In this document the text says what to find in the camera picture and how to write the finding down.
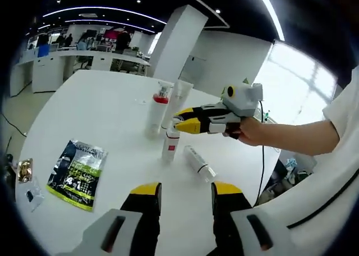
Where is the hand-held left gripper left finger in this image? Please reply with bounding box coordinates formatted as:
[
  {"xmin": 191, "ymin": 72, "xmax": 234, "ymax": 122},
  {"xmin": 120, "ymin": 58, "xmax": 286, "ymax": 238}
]
[{"xmin": 77, "ymin": 182, "xmax": 163, "ymax": 256}]

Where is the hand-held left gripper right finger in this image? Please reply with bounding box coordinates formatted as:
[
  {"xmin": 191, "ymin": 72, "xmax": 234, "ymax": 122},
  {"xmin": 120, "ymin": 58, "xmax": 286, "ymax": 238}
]
[{"xmin": 210, "ymin": 181, "xmax": 294, "ymax": 256}]

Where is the white skincare tube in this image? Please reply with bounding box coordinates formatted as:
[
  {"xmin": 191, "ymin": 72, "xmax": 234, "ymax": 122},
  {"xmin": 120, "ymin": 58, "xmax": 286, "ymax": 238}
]
[{"xmin": 161, "ymin": 80, "xmax": 194, "ymax": 130}]

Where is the small white skincare bottle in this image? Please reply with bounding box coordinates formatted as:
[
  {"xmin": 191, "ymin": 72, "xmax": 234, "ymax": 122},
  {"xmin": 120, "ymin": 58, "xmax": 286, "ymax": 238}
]
[
  {"xmin": 183, "ymin": 144, "xmax": 218, "ymax": 184},
  {"xmin": 161, "ymin": 124, "xmax": 182, "ymax": 164}
]

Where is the white skincare bottle red collar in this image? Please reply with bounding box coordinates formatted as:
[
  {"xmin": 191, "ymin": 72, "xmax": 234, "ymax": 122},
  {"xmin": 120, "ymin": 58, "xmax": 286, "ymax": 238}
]
[{"xmin": 144, "ymin": 80, "xmax": 174, "ymax": 140}]

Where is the person's right hand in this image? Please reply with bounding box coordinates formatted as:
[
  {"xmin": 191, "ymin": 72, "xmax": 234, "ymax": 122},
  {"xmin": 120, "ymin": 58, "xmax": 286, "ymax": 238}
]
[{"xmin": 238, "ymin": 117, "xmax": 270, "ymax": 147}]

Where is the large bright window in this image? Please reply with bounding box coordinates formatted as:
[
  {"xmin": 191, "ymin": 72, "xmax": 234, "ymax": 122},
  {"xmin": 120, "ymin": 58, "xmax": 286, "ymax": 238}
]
[{"xmin": 254, "ymin": 41, "xmax": 346, "ymax": 122}]

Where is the green black foil packet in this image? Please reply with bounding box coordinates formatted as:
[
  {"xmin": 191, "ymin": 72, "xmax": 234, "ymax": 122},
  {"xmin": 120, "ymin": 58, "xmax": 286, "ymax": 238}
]
[{"xmin": 46, "ymin": 139, "xmax": 109, "ymax": 212}]

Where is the long ceiling light strip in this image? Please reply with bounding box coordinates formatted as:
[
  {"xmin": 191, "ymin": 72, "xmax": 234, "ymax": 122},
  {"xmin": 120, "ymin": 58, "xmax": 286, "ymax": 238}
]
[{"xmin": 252, "ymin": 0, "xmax": 287, "ymax": 42}]

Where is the clear plastic bag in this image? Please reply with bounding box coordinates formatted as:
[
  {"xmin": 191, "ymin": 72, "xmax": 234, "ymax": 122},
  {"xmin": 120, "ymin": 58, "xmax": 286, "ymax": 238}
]
[{"xmin": 21, "ymin": 177, "xmax": 45, "ymax": 213}]

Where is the gold foil packet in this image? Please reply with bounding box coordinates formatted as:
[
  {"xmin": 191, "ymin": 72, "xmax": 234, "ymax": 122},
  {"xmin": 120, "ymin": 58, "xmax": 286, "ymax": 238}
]
[{"xmin": 16, "ymin": 158, "xmax": 34, "ymax": 185}]

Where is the white office desk row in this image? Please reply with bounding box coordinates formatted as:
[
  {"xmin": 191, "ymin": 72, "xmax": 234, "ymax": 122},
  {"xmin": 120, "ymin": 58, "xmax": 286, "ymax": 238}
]
[{"xmin": 16, "ymin": 49, "xmax": 151, "ymax": 93}]

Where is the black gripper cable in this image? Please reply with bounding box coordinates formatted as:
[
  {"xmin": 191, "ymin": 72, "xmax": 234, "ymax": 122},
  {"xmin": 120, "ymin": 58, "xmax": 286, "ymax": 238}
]
[{"xmin": 254, "ymin": 100, "xmax": 267, "ymax": 208}]

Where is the thin black chest cable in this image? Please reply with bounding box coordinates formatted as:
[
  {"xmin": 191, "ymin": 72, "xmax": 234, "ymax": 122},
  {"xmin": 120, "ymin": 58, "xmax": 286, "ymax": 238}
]
[{"xmin": 287, "ymin": 179, "xmax": 359, "ymax": 229}]

